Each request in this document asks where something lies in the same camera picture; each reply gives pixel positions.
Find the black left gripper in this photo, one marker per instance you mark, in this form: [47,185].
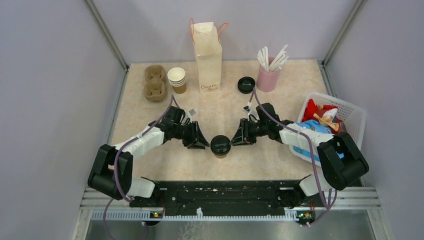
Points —
[200,141]

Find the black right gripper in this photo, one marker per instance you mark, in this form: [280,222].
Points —
[240,137]

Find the black plastic cup lid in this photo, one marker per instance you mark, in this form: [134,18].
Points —
[220,144]

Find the brown pulp cup carrier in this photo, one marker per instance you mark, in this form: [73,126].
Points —
[155,88]

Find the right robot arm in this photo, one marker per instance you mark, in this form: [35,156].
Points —
[339,158]

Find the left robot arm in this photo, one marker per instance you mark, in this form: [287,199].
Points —
[112,169]

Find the spare black cup lid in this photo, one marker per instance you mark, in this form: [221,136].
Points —
[246,84]

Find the blue cartoon packet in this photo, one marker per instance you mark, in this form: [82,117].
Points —
[312,125]

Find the pink straw holder cup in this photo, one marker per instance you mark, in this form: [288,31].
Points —
[266,81]

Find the stack of paper cups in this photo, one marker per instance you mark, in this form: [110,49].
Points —
[177,79]

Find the red snack packet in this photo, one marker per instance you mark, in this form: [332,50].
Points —
[325,115]

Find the white wrapped straws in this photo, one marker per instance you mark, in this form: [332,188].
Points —
[272,64]

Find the cream paper gift bag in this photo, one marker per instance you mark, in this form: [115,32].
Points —
[208,51]

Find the white plastic basket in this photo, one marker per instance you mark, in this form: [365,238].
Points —
[354,117]

